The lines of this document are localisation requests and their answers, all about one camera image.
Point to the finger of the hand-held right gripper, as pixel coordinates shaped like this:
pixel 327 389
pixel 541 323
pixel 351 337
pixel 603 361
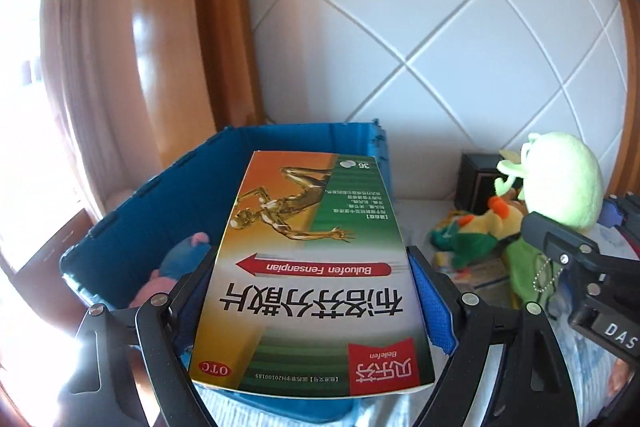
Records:
pixel 575 252
pixel 620 212

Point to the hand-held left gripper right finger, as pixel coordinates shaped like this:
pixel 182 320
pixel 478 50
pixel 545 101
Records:
pixel 430 302

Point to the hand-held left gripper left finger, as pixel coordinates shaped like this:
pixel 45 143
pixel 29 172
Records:
pixel 165 322

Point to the large green frog plush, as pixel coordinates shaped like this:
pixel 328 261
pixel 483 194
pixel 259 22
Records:
pixel 565 182

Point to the yellow green orange duck plush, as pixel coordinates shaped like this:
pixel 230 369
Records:
pixel 485 227

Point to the orange and green medicine box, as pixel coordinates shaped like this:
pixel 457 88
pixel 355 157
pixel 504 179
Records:
pixel 300 282

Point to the blue plastic crate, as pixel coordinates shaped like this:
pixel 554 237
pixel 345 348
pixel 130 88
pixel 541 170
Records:
pixel 300 139

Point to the colourful flat packet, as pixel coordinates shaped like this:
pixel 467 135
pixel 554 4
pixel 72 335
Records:
pixel 475 276

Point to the blue and pink plush toy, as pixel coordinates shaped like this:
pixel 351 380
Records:
pixel 175 257

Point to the white bed sheet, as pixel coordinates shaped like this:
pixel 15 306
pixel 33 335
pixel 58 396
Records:
pixel 430 217

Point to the black box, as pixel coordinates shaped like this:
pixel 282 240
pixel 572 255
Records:
pixel 475 182

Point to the wooden framed window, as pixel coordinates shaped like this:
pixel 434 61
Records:
pixel 20 107

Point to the white padded headboard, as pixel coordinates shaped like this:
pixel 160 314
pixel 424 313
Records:
pixel 425 32

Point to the beige curtain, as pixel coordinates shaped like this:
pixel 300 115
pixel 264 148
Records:
pixel 85 57

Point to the glossy wooden panel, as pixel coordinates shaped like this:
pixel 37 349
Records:
pixel 175 7

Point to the wooden headboard side post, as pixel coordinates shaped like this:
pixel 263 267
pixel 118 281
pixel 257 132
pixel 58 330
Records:
pixel 627 82

